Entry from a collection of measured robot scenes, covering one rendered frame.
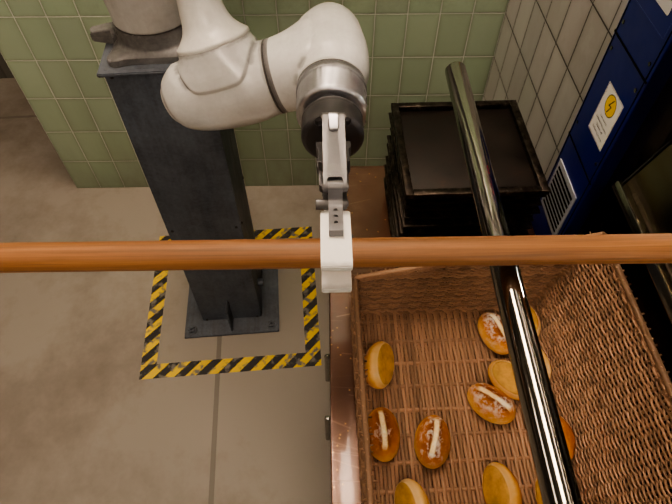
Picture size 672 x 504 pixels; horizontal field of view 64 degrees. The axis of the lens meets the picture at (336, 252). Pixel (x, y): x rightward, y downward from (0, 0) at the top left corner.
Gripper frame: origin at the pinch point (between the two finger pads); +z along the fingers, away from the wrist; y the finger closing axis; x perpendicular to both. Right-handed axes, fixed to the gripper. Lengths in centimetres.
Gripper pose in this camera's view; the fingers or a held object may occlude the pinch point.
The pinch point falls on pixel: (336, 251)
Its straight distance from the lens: 53.3
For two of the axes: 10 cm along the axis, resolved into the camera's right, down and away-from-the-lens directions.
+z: 0.2, 8.0, -5.9
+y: 0.0, 5.9, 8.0
